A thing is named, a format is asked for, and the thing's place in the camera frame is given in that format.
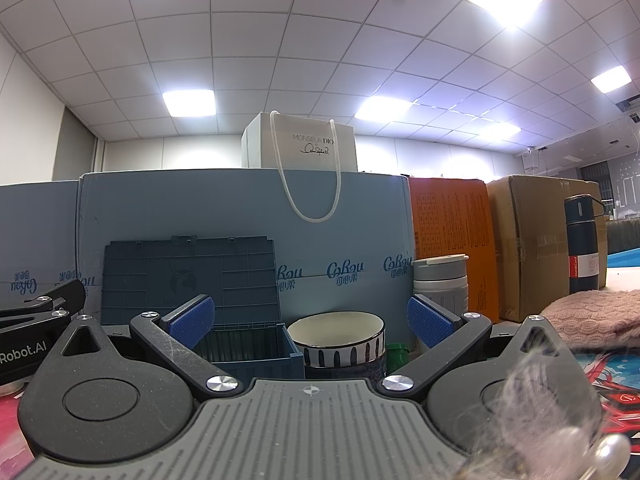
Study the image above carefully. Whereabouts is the pink knitted cloth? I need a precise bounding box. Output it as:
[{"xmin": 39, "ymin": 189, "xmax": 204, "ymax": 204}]
[{"xmin": 540, "ymin": 290, "xmax": 640, "ymax": 348}]

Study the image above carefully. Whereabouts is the white paper bag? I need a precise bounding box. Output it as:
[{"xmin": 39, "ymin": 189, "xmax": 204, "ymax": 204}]
[{"xmin": 241, "ymin": 110, "xmax": 358, "ymax": 223}]

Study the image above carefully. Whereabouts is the blue tarp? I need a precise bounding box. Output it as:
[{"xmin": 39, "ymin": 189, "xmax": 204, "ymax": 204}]
[{"xmin": 606, "ymin": 247, "xmax": 640, "ymax": 269}]

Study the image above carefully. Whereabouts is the grey lidded cup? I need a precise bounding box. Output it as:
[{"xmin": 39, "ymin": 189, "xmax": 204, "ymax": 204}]
[{"xmin": 412, "ymin": 255, "xmax": 470, "ymax": 322}]

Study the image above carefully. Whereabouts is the white fluffy pearl accessory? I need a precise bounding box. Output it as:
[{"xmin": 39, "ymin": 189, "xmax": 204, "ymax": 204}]
[{"xmin": 457, "ymin": 347, "xmax": 633, "ymax": 480}]

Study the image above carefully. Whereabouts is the dark blue thermos bottle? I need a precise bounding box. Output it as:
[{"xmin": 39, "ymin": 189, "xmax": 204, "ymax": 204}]
[{"xmin": 565, "ymin": 194, "xmax": 608, "ymax": 295}]

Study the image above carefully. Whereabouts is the dark grey sofa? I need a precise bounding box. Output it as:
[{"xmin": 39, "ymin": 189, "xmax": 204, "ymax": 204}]
[{"xmin": 607, "ymin": 219, "xmax": 640, "ymax": 256}]

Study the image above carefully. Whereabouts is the brown cardboard box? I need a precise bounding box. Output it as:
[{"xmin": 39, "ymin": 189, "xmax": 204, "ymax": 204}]
[{"xmin": 487, "ymin": 175, "xmax": 608, "ymax": 323}]

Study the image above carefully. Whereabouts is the blue plastic storage crate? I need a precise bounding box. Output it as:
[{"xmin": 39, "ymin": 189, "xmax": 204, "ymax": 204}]
[{"xmin": 100, "ymin": 234, "xmax": 306, "ymax": 383}]

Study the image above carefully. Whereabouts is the small green jar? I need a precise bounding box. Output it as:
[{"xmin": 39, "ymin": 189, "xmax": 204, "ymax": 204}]
[{"xmin": 387, "ymin": 342, "xmax": 411, "ymax": 376}]

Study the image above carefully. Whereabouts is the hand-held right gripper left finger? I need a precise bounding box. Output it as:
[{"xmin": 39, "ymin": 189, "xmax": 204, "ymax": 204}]
[{"xmin": 32, "ymin": 294, "xmax": 241, "ymax": 396}]

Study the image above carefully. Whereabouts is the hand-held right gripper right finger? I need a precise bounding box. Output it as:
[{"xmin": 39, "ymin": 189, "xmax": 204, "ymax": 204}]
[{"xmin": 381, "ymin": 295, "xmax": 573, "ymax": 396}]

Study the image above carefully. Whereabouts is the colourful printed desk mat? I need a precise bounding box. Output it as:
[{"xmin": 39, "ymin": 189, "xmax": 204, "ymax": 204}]
[{"xmin": 0, "ymin": 347, "xmax": 640, "ymax": 466}]

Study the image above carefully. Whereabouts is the orange cardboard box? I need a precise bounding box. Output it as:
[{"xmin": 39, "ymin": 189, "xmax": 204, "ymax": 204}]
[{"xmin": 409, "ymin": 177, "xmax": 501, "ymax": 326}]

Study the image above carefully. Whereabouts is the white striped bowl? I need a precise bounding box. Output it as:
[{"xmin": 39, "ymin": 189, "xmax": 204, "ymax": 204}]
[{"xmin": 287, "ymin": 311, "xmax": 387, "ymax": 368}]

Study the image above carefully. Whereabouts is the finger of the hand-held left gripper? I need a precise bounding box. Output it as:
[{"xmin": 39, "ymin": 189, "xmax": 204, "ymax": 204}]
[
  {"xmin": 0, "ymin": 308, "xmax": 71, "ymax": 333},
  {"xmin": 0, "ymin": 279, "xmax": 86, "ymax": 317}
]

